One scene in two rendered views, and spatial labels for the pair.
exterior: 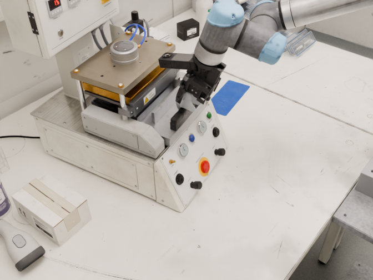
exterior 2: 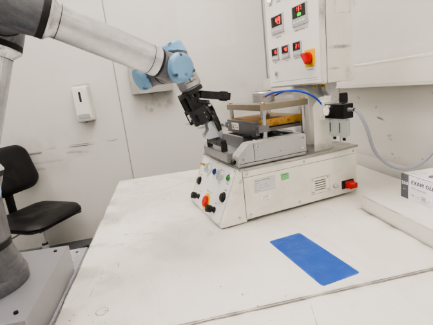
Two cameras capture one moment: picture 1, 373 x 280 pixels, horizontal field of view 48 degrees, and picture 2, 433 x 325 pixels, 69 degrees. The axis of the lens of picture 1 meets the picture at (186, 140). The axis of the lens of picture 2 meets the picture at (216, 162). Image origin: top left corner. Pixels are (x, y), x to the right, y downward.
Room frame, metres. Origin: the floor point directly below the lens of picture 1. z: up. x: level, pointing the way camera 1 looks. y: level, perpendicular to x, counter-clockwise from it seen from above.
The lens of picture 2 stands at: (1.67, -0.83, 1.17)
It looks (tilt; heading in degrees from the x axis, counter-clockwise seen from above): 13 degrees down; 131
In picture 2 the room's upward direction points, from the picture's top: 7 degrees counter-clockwise
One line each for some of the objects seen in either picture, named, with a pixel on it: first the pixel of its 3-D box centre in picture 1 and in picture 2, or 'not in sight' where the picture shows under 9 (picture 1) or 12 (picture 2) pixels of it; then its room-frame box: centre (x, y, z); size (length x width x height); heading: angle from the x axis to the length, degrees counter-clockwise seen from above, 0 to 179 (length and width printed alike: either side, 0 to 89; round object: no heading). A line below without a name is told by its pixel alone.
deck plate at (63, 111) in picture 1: (122, 105); (275, 149); (1.08, 0.20, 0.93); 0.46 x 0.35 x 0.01; 60
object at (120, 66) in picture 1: (121, 59); (274, 108); (1.09, 0.19, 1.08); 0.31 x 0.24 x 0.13; 150
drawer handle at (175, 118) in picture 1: (186, 110); (216, 143); (0.96, 0.00, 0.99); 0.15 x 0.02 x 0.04; 150
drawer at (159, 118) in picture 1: (146, 102); (251, 142); (1.03, 0.12, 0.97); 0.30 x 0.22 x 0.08; 60
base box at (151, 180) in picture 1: (139, 128); (270, 175); (1.07, 0.16, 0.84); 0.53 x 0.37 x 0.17; 60
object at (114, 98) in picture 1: (128, 69); (265, 113); (1.07, 0.17, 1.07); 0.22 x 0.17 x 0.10; 150
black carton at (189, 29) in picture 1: (187, 29); not in sight; (1.79, -0.01, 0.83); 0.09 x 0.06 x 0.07; 124
